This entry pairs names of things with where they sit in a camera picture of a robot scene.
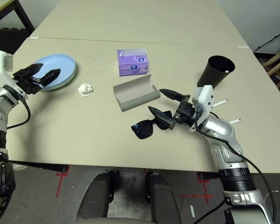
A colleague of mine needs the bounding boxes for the black plastic cup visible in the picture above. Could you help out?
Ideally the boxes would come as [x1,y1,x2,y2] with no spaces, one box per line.
[196,55,236,90]

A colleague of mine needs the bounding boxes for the grey robot leg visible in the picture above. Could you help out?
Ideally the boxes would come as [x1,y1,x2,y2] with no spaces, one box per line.
[146,171,183,224]
[77,170,115,221]

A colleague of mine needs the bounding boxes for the black foam floor mat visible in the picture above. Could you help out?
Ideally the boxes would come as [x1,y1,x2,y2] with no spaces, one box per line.
[0,27,27,51]

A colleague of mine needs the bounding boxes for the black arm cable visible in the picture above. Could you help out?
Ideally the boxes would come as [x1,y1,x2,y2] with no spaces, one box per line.
[194,106,278,224]
[7,98,31,130]

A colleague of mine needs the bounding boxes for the wooden side table black frame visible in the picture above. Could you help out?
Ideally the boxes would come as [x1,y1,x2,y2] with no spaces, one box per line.
[0,0,35,41]

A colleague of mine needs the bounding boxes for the grey glasses case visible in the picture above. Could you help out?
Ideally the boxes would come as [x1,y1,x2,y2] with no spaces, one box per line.
[113,74,161,112]

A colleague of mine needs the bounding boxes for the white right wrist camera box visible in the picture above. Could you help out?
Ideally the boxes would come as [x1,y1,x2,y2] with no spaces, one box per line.
[189,85,214,133]

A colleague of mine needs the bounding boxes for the white tissue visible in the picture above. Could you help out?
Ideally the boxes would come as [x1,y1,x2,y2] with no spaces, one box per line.
[77,83,94,98]

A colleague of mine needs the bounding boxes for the purple tissue box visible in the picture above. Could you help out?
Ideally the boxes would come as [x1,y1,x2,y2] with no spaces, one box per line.
[117,48,151,77]

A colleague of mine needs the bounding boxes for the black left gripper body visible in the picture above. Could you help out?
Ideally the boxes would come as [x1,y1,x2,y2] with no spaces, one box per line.
[13,68,42,95]

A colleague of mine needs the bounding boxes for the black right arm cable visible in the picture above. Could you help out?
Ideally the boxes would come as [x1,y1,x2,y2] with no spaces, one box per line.
[194,106,278,224]

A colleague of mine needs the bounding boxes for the black sunglasses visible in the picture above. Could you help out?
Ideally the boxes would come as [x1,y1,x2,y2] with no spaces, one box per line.
[131,106,175,140]

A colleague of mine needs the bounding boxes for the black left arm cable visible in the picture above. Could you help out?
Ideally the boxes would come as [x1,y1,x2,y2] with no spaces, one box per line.
[7,98,31,130]

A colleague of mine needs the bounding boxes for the green plastic plate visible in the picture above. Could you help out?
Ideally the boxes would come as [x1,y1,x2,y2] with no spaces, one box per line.
[43,62,78,91]

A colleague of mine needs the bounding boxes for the white floor cable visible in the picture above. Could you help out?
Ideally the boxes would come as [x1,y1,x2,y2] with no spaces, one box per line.
[265,189,280,209]

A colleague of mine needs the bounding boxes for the grey robot right leg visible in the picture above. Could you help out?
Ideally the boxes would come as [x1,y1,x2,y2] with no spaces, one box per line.
[146,171,183,224]

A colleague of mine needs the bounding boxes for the wooden rack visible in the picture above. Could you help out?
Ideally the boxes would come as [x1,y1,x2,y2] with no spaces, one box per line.
[263,45,280,97]

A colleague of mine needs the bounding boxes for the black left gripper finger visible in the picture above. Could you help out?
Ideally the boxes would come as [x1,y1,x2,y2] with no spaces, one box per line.
[25,63,43,77]
[40,69,62,88]

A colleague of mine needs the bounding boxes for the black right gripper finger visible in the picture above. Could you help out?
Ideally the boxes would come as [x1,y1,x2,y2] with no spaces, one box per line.
[159,88,186,101]
[148,106,176,130]

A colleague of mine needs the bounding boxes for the blue plastic plate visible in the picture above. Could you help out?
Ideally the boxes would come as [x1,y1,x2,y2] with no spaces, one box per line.
[34,54,77,91]

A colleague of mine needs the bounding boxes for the grey robot left leg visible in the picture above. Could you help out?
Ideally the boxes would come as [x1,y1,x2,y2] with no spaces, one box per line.
[77,170,115,221]

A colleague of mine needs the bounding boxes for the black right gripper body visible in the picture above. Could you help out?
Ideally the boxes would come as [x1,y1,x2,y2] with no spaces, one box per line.
[172,94,198,127]

